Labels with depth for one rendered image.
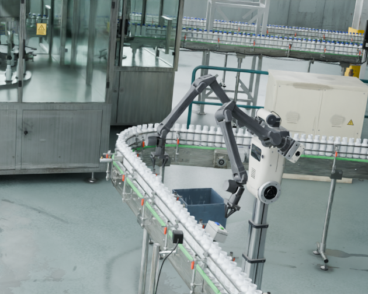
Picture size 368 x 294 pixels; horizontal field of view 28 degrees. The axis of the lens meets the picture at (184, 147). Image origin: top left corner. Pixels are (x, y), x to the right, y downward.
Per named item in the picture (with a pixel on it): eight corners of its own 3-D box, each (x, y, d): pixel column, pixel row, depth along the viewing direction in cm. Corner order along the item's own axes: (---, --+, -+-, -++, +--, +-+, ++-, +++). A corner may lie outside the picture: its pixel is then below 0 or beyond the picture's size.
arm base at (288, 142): (288, 136, 453) (278, 152, 454) (280, 130, 449) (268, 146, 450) (295, 140, 445) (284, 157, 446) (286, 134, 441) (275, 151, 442)
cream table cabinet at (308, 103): (340, 167, 935) (356, 76, 900) (353, 184, 876) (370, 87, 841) (255, 160, 927) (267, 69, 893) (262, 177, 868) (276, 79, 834)
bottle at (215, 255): (215, 272, 396) (219, 244, 391) (222, 277, 391) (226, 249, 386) (207, 274, 392) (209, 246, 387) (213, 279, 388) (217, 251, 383)
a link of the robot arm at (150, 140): (167, 129, 462) (163, 126, 470) (150, 129, 458) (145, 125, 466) (165, 147, 466) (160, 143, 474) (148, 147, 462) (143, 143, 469)
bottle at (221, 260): (217, 277, 390) (221, 249, 386) (227, 280, 388) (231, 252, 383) (212, 281, 385) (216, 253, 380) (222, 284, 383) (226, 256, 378)
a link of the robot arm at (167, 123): (208, 86, 462) (201, 81, 472) (202, 80, 459) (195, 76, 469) (165, 139, 463) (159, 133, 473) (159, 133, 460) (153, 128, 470)
